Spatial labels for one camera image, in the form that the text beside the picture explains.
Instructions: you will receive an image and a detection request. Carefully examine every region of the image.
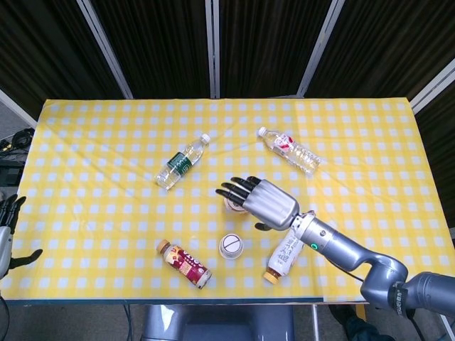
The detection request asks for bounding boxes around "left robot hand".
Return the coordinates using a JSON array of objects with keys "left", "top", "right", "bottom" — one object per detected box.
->
[{"left": 0, "top": 195, "right": 44, "bottom": 281}]

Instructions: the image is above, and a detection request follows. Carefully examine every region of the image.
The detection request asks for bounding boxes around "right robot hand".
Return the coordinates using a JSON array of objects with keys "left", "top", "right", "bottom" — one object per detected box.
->
[{"left": 215, "top": 176, "right": 300, "bottom": 232}]

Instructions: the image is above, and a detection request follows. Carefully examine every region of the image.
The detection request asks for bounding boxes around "paper cup with orange print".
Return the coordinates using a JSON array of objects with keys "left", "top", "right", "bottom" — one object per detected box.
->
[{"left": 223, "top": 197, "right": 250, "bottom": 215}]

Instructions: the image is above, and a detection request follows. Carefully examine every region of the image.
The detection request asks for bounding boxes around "paper cup with line mark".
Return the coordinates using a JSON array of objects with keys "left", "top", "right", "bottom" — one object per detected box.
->
[{"left": 218, "top": 233, "right": 245, "bottom": 258}]

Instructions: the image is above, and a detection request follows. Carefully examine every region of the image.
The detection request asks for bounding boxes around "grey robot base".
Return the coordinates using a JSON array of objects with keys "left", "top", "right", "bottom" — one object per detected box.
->
[{"left": 141, "top": 304, "right": 296, "bottom": 341}]

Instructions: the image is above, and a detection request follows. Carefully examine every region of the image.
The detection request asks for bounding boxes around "white label orange cap bottle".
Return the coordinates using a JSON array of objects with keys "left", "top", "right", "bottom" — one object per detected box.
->
[{"left": 263, "top": 229, "right": 305, "bottom": 284}]

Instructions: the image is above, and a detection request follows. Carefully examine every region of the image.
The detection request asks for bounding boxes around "red label water bottle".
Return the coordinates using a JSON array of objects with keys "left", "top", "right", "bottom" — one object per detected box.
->
[{"left": 257, "top": 126, "right": 323, "bottom": 175}]

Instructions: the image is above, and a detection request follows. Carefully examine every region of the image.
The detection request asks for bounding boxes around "black box on floor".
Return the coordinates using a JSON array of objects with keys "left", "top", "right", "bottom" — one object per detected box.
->
[{"left": 0, "top": 158, "right": 26, "bottom": 186}]

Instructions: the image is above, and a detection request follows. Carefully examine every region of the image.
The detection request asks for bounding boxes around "green label water bottle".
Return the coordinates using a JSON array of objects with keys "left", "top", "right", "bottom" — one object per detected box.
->
[{"left": 155, "top": 134, "right": 211, "bottom": 192}]

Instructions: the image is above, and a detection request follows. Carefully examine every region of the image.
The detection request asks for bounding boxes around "red label yellow cap bottle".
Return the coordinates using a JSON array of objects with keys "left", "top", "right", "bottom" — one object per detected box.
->
[{"left": 156, "top": 239, "right": 213, "bottom": 291}]

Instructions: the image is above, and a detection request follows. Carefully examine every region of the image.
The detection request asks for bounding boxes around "yellow checkered tablecloth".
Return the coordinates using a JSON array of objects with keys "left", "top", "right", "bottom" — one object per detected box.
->
[{"left": 0, "top": 98, "right": 455, "bottom": 305}]

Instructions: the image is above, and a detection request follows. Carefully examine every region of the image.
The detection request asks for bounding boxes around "white table leg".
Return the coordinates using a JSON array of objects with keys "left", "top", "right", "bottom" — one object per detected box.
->
[{"left": 311, "top": 304, "right": 321, "bottom": 341}]

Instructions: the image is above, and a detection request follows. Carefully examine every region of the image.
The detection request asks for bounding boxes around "black cable bundle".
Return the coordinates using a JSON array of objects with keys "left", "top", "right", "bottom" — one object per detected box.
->
[{"left": 0, "top": 127, "right": 36, "bottom": 154}]

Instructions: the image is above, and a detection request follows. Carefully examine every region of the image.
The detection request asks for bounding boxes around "white screen frame post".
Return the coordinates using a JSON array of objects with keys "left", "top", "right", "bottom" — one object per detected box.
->
[
  {"left": 296, "top": 0, "right": 346, "bottom": 98},
  {"left": 0, "top": 88, "right": 38, "bottom": 129},
  {"left": 76, "top": 0, "right": 134, "bottom": 99},
  {"left": 410, "top": 58, "right": 455, "bottom": 115},
  {"left": 205, "top": 0, "right": 221, "bottom": 99}
]

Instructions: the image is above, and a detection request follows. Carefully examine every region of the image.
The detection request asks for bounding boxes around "blue cable under table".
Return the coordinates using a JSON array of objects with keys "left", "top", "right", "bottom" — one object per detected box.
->
[{"left": 123, "top": 304, "right": 135, "bottom": 341}]

